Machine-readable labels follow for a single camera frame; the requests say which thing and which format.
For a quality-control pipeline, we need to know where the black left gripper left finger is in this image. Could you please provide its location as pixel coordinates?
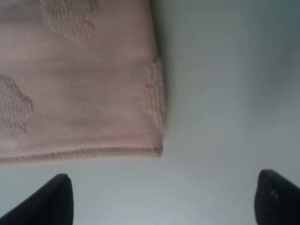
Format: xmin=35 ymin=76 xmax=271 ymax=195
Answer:
xmin=0 ymin=173 xmax=74 ymax=225

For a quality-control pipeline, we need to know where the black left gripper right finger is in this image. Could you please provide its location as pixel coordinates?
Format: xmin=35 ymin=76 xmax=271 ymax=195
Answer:
xmin=254 ymin=169 xmax=300 ymax=225

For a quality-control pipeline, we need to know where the pink towel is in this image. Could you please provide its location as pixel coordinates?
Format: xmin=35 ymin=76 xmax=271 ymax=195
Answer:
xmin=0 ymin=0 xmax=165 ymax=165

